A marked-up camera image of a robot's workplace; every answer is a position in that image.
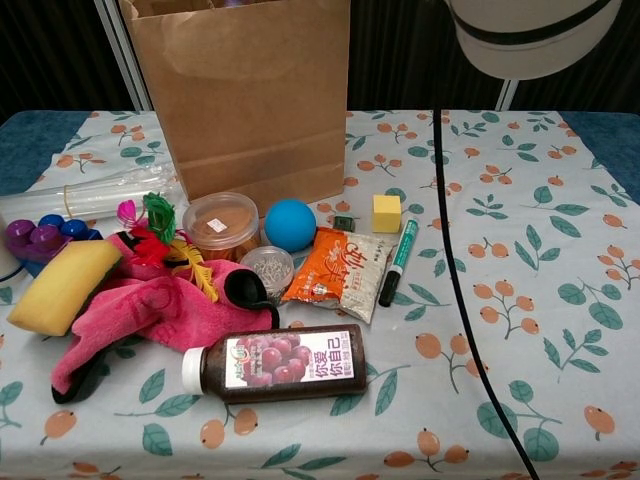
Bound floral print tablecloth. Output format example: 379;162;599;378
0;109;640;480

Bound white metal frame pole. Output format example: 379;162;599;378
494;77;520;112
94;0;154;112

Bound yellow sponge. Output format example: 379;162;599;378
7;239;124;337

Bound green black marker pen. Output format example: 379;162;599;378
378;219;420;308

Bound pink cloth with black trim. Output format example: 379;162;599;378
49;232;281;405

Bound purple toy building block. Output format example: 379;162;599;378
4;219;74;261

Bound orange white seasoning packet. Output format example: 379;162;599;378
281;226;396;325

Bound small yellow cube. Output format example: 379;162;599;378
372;194;403;234

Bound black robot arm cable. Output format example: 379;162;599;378
432;107;541;480

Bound small white jar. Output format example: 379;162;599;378
239;244;295;304

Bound bundle of clear straws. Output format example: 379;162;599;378
0;164;181;221

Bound colourful feather toy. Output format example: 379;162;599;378
127;191;224;304

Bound blue ball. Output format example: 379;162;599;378
264;198;318;254

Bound purple juice bottle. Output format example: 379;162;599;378
180;323;369;405

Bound brown paper bag with handles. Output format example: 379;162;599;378
118;0;351;205

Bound blue toy building block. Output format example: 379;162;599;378
22;213;104;277

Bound clear round tub brown contents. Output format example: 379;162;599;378
182;192;261;262

